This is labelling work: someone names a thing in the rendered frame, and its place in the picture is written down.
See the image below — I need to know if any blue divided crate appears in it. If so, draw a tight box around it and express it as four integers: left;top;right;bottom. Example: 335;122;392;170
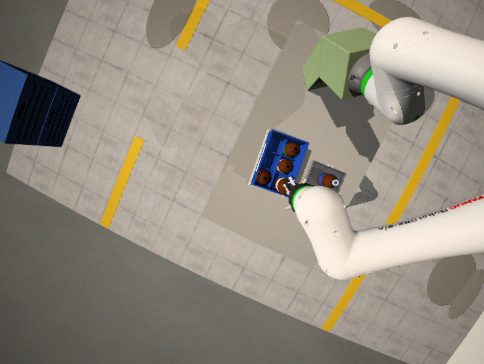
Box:
252;132;307;195

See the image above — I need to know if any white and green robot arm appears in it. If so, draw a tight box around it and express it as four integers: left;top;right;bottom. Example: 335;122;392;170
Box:
285;17;484;280

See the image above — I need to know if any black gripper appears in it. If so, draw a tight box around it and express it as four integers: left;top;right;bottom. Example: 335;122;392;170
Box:
283;176;298;195

